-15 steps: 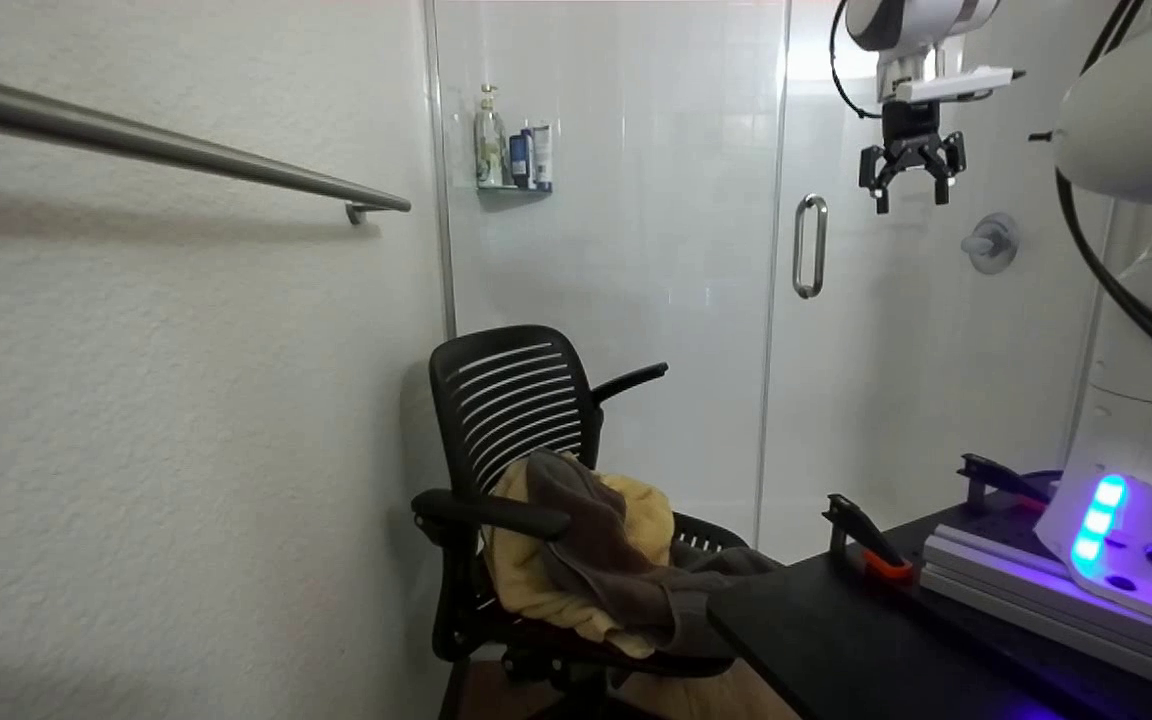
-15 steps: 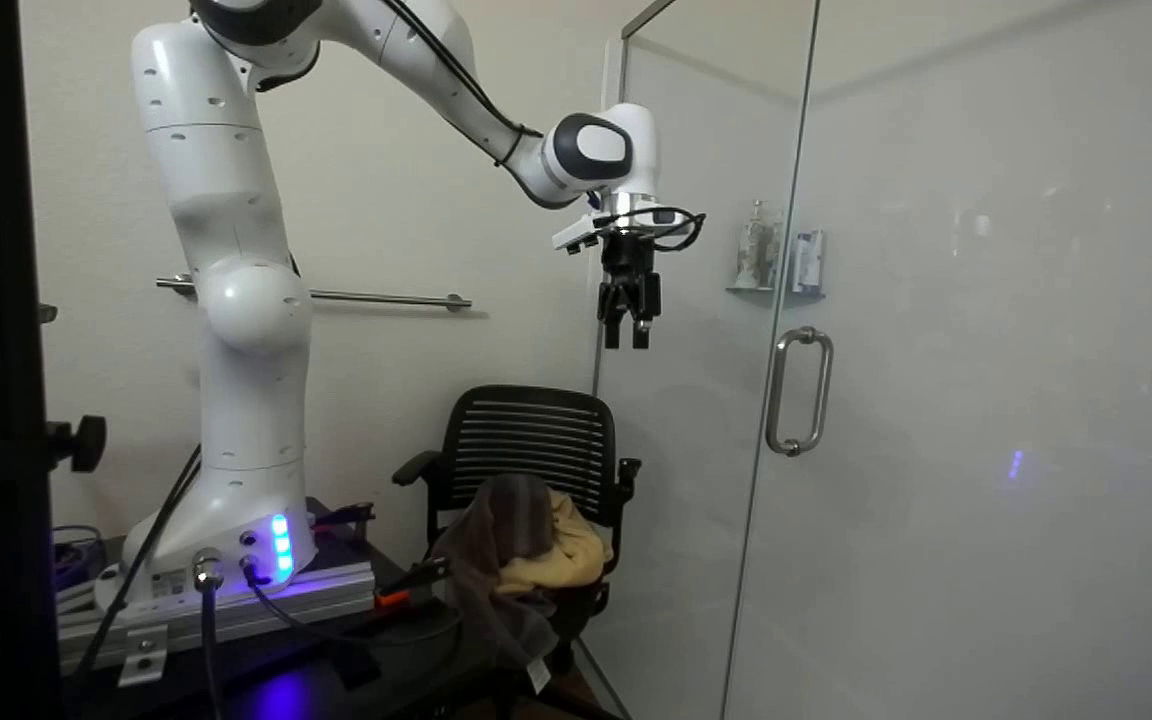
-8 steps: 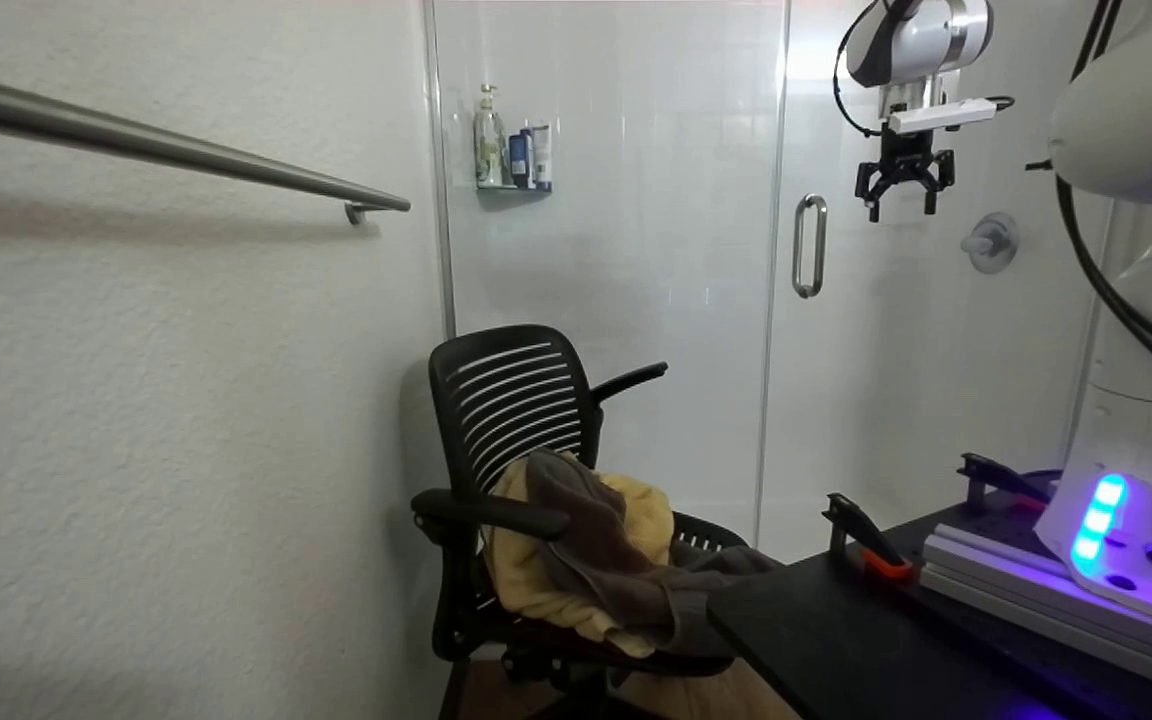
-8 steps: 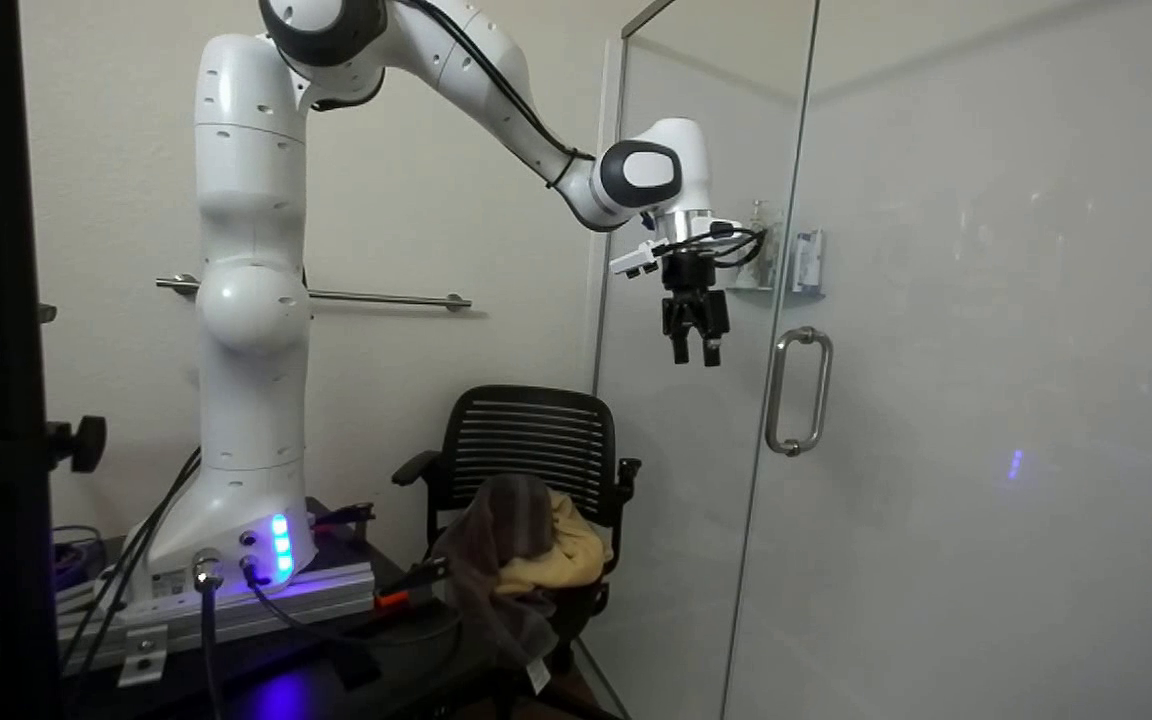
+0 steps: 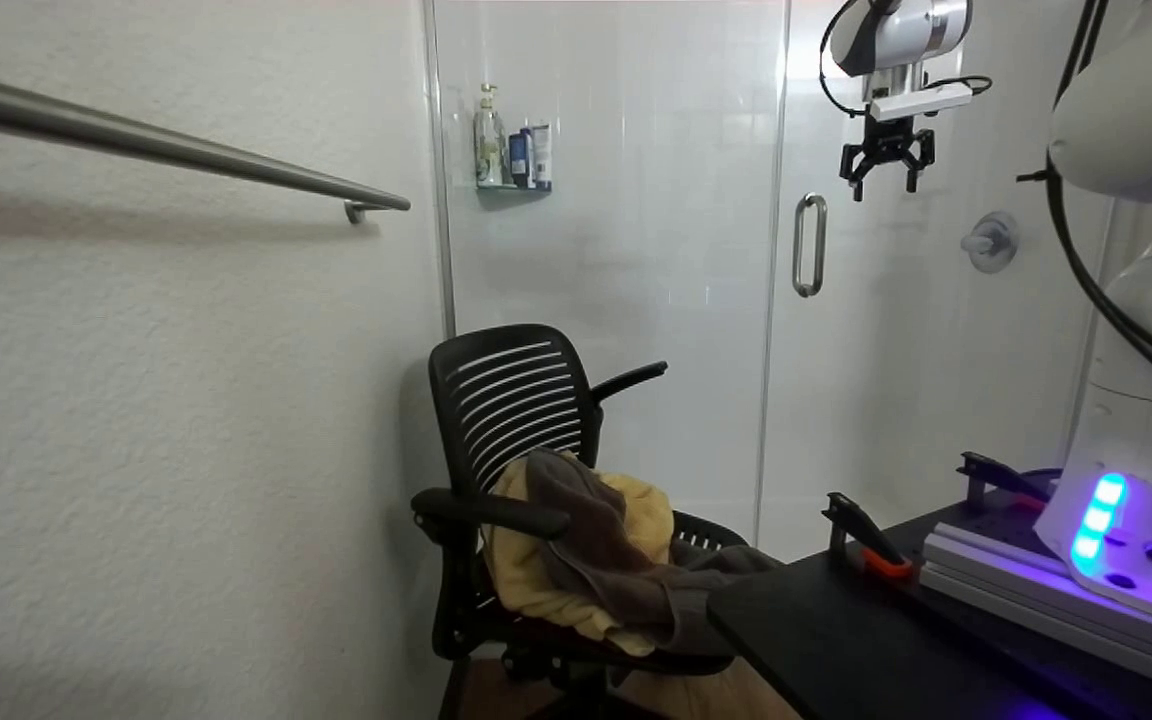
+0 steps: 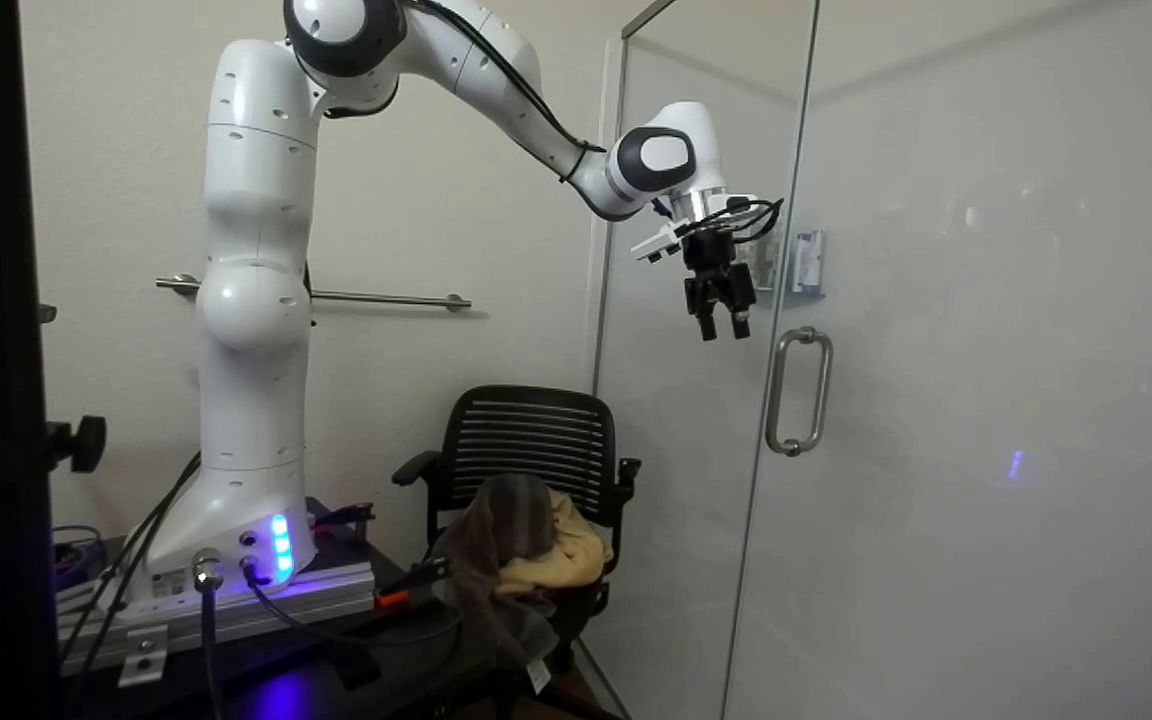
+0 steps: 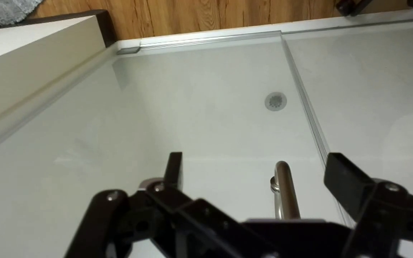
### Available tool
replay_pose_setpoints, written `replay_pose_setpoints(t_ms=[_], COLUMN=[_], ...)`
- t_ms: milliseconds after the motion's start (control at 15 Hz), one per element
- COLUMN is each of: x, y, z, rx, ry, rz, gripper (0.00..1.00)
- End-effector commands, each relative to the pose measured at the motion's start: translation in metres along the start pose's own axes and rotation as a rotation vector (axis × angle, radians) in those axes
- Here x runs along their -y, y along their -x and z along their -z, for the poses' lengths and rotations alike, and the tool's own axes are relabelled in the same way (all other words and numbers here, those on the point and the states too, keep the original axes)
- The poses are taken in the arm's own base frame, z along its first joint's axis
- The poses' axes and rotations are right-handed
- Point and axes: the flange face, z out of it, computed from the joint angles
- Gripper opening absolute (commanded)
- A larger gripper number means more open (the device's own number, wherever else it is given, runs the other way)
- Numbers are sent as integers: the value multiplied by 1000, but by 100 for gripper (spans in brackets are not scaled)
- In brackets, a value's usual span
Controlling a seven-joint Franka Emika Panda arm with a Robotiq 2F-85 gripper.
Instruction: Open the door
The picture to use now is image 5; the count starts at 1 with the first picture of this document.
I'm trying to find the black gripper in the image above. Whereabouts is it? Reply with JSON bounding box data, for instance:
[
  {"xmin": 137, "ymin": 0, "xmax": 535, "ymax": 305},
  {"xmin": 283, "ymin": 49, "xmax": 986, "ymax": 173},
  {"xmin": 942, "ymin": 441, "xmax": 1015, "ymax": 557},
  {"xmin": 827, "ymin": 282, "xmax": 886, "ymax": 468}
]
[{"xmin": 835, "ymin": 111, "xmax": 942, "ymax": 207}]

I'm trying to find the brushed metal door handle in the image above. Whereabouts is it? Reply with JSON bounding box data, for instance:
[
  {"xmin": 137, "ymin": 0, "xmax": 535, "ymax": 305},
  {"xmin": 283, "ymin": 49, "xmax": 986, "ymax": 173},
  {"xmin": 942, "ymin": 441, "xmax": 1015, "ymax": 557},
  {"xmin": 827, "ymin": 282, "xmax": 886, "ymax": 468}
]
[{"xmin": 787, "ymin": 191, "xmax": 833, "ymax": 305}]

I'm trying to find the white cabinet door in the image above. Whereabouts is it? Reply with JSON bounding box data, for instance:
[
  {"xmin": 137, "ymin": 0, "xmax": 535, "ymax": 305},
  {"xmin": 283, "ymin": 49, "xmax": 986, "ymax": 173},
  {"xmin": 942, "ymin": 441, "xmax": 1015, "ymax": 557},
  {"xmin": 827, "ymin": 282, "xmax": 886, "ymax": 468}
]
[{"xmin": 754, "ymin": 0, "xmax": 1109, "ymax": 565}]

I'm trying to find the round chrome shower valve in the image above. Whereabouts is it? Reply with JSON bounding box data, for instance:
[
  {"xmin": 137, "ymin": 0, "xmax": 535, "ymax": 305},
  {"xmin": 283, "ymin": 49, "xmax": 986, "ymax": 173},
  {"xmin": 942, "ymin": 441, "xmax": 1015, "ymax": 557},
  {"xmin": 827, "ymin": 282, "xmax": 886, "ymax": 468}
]
[{"xmin": 956, "ymin": 207, "xmax": 1026, "ymax": 280}]

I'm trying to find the fixed glass shower panel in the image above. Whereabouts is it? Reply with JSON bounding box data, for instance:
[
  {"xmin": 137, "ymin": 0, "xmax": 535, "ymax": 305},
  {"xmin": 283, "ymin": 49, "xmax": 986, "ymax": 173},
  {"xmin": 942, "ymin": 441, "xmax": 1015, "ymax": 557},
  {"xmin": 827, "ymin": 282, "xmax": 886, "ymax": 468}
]
[{"xmin": 422, "ymin": 0, "xmax": 792, "ymax": 543}]

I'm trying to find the black purple clamp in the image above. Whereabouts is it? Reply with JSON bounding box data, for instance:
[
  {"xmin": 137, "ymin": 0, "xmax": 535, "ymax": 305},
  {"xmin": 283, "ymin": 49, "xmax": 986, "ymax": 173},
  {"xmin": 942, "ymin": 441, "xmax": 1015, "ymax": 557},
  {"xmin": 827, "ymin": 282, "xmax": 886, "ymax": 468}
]
[{"xmin": 953, "ymin": 448, "xmax": 1068, "ymax": 520}]

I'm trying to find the white blue toiletry box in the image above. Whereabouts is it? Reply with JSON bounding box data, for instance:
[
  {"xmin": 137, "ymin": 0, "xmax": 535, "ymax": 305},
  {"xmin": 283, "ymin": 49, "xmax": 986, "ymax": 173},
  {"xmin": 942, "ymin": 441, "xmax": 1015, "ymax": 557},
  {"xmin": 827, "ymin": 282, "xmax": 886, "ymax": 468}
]
[{"xmin": 529, "ymin": 118, "xmax": 559, "ymax": 191}]

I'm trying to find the black clamp with orange grip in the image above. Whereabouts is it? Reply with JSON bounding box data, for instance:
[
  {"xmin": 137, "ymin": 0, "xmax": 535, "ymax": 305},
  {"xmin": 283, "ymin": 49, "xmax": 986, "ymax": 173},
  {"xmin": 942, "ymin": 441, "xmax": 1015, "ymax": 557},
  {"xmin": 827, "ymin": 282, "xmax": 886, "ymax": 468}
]
[{"xmin": 821, "ymin": 489, "xmax": 927, "ymax": 592}]

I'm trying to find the dark blue toiletry box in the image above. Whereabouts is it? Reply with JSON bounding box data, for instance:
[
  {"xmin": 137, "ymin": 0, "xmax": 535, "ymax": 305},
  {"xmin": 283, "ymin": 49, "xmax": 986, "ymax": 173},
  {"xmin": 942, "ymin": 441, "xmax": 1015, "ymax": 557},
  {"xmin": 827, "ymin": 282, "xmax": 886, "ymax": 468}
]
[{"xmin": 505, "ymin": 123, "xmax": 535, "ymax": 191}]

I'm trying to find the small glass corner shelf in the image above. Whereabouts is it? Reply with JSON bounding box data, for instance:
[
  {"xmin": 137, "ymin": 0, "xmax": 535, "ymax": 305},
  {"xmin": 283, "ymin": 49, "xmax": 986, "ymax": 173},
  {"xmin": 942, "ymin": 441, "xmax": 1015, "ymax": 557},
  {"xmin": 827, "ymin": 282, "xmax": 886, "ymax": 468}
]
[{"xmin": 474, "ymin": 180, "xmax": 559, "ymax": 207}]

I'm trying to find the yellow towel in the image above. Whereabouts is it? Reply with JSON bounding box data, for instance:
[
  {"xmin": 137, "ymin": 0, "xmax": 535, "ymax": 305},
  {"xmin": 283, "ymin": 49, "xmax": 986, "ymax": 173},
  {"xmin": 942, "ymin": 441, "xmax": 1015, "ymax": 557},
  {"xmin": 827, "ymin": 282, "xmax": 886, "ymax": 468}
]
[{"xmin": 481, "ymin": 451, "xmax": 681, "ymax": 660}]

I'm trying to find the black mesh office chair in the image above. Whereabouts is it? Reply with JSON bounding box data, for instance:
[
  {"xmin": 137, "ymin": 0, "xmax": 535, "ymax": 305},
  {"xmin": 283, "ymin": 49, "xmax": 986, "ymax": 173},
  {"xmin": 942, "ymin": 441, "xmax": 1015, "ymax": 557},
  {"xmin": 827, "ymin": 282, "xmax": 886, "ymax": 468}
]
[{"xmin": 408, "ymin": 320, "xmax": 792, "ymax": 720}]

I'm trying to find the brown cloth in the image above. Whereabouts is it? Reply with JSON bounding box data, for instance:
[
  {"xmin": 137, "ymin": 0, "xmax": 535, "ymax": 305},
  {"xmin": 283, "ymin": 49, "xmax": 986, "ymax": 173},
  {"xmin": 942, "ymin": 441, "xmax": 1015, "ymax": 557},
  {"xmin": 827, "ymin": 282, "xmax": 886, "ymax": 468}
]
[{"xmin": 521, "ymin": 448, "xmax": 785, "ymax": 647}]

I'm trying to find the grey metal towel bar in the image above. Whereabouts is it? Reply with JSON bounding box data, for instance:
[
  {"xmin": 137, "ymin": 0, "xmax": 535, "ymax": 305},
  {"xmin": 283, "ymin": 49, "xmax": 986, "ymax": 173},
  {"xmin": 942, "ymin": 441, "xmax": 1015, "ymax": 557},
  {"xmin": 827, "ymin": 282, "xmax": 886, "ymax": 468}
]
[{"xmin": 0, "ymin": 59, "xmax": 416, "ymax": 228}]

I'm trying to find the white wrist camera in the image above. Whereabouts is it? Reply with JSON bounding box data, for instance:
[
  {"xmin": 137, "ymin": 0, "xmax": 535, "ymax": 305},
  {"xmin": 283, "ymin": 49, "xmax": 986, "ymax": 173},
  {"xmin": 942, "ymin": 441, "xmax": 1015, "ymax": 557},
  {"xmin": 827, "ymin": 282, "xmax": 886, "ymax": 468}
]
[{"xmin": 863, "ymin": 77, "xmax": 995, "ymax": 128}]

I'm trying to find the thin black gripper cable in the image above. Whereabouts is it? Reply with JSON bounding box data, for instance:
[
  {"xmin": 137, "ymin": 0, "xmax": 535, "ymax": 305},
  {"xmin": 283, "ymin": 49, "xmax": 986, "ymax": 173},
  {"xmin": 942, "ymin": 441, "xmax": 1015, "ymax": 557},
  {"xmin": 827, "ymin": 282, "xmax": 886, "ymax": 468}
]
[{"xmin": 811, "ymin": 0, "xmax": 876, "ymax": 118}]

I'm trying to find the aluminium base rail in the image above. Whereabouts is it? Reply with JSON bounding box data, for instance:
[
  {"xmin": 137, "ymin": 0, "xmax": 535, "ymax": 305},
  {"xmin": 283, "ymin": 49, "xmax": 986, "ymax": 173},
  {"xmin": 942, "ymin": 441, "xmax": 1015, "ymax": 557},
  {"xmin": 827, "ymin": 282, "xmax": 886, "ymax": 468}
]
[{"xmin": 917, "ymin": 516, "xmax": 1152, "ymax": 706}]

